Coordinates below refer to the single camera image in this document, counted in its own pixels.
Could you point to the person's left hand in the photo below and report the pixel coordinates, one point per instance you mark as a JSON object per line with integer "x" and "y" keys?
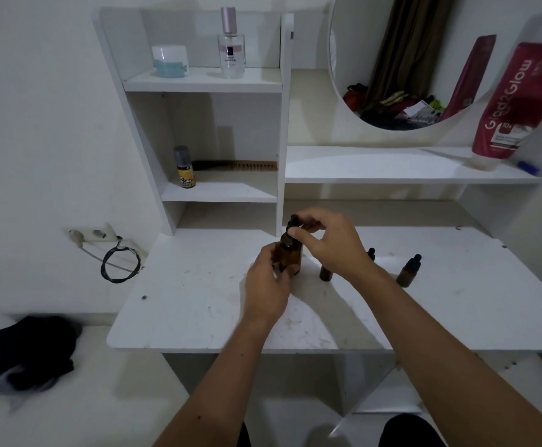
{"x": 266, "y": 293}

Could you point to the person's right hand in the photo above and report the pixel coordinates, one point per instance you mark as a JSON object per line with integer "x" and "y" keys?
{"x": 336, "y": 246}

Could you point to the small amber glass bottle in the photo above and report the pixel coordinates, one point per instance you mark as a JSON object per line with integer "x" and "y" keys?
{"x": 405, "y": 277}
{"x": 325, "y": 274}

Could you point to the large amber glass bottle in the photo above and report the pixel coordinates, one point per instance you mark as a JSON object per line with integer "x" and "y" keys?
{"x": 292, "y": 256}

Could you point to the person's left forearm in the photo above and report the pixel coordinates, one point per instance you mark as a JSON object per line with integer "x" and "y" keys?
{"x": 210, "y": 395}

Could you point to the person's right forearm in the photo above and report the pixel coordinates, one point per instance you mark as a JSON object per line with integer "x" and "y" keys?
{"x": 452, "y": 363}

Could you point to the small yellow label bottle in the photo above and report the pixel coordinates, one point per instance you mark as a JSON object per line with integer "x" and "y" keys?
{"x": 186, "y": 176}

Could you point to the person's left leg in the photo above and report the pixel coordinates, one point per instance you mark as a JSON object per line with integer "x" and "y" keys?
{"x": 245, "y": 435}

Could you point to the person's leg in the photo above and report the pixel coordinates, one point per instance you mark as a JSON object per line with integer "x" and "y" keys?
{"x": 245, "y": 435}
{"x": 410, "y": 432}

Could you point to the person's right leg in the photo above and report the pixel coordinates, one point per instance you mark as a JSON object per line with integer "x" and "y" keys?
{"x": 410, "y": 432}

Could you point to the clear perfume bottle pink cap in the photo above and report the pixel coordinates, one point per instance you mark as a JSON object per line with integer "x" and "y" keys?
{"x": 232, "y": 58}

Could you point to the white vanity desk with shelves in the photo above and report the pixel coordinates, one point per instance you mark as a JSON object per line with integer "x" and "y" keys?
{"x": 215, "y": 193}

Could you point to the brown comb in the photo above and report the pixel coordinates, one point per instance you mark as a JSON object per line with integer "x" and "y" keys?
{"x": 233, "y": 166}

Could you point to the round mirror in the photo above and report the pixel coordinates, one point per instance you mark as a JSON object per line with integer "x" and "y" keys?
{"x": 359, "y": 41}

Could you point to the blue pen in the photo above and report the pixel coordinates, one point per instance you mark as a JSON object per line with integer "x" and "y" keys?
{"x": 529, "y": 167}

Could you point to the red cosmetic tube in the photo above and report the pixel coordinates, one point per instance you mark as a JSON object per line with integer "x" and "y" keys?
{"x": 517, "y": 102}

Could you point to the black cloth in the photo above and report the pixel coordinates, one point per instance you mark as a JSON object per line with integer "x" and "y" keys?
{"x": 29, "y": 353}

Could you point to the white and blue cream jar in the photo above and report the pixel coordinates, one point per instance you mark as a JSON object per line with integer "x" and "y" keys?
{"x": 170, "y": 62}

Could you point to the white wall socket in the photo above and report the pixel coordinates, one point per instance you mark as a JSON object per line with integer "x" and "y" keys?
{"x": 98, "y": 234}

